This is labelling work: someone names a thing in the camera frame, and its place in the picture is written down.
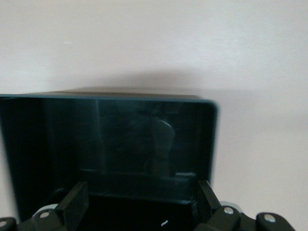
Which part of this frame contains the black rectangular plastic box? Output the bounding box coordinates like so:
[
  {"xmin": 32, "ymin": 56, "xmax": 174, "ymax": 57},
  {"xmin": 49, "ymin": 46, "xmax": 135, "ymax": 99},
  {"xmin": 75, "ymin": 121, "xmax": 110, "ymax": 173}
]
[{"xmin": 0, "ymin": 92, "xmax": 219, "ymax": 231}]

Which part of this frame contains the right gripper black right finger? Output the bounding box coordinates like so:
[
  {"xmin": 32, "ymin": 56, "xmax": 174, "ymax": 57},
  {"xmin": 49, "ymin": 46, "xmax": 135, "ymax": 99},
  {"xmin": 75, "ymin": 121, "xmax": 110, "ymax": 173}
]
[{"xmin": 194, "ymin": 180, "xmax": 295, "ymax": 231}]

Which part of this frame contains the table cover sheet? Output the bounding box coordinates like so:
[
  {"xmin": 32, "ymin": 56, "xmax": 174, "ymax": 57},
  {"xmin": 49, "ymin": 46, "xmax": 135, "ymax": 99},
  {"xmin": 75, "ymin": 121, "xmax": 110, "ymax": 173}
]
[{"xmin": 0, "ymin": 0, "xmax": 308, "ymax": 231}]

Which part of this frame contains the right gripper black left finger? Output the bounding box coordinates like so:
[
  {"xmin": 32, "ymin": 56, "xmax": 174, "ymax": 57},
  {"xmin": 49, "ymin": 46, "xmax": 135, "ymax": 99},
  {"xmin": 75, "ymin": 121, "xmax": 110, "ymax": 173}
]
[{"xmin": 0, "ymin": 181, "xmax": 89, "ymax": 231}]

